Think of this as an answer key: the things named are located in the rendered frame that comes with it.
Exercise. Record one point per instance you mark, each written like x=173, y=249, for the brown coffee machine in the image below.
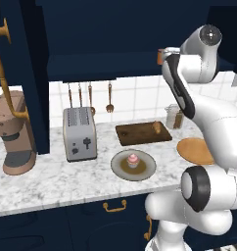
x=13, y=130

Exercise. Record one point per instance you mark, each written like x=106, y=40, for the silver two-slot toaster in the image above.
x=79, y=135

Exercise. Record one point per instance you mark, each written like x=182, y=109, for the navy wall cabinets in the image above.
x=117, y=36

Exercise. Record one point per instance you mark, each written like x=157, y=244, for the glass jar with brown contents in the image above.
x=173, y=117

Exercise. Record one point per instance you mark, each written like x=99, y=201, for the round light wooden board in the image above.
x=194, y=151

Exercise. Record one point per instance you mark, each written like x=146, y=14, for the navy base cabinets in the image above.
x=74, y=228

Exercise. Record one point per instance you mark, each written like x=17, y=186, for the small brown croissant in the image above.
x=157, y=126

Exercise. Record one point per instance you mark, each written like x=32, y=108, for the hanging brass fork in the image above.
x=109, y=104

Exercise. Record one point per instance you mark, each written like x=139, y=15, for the navy tall cabinet door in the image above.
x=34, y=81

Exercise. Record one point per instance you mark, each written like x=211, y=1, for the dark wooden cutting board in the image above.
x=140, y=134

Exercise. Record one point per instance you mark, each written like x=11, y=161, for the hanging brass utensil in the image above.
x=80, y=96
x=70, y=96

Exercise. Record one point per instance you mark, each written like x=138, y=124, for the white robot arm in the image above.
x=218, y=137

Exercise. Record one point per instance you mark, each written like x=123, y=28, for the grey round plate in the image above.
x=146, y=166

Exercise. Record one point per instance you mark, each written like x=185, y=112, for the pink frosted cupcake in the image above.
x=132, y=160

